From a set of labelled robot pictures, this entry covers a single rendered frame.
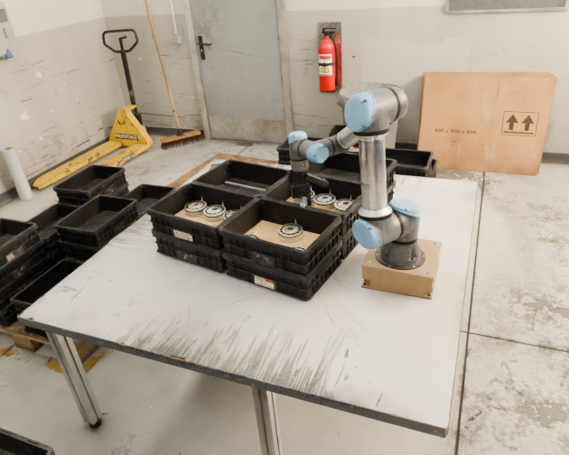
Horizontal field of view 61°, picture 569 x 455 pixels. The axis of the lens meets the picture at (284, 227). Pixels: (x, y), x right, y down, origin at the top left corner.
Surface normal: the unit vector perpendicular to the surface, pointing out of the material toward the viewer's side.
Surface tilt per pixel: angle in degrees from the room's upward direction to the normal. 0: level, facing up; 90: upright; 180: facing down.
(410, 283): 90
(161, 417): 0
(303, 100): 90
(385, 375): 0
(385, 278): 90
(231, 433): 0
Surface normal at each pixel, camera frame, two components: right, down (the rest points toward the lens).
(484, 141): -0.37, 0.25
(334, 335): -0.07, -0.86
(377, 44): -0.36, 0.50
